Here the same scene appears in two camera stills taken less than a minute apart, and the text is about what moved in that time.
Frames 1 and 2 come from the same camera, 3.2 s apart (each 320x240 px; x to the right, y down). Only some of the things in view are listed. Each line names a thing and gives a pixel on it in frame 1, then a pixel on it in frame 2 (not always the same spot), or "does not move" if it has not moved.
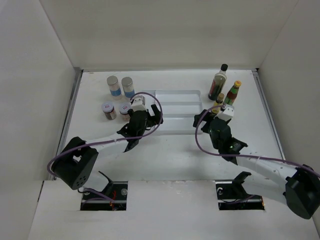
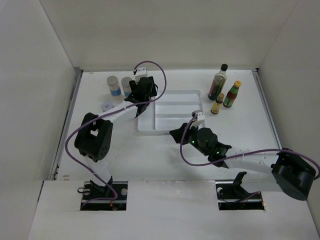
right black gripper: x=208 y=117 → x=177 y=133
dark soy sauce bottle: x=218 y=83 does not move
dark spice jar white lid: x=109 y=110 does not move
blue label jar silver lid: x=128 y=86 does not move
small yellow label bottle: x=218 y=102 does not move
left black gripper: x=155 y=117 → x=133 y=85
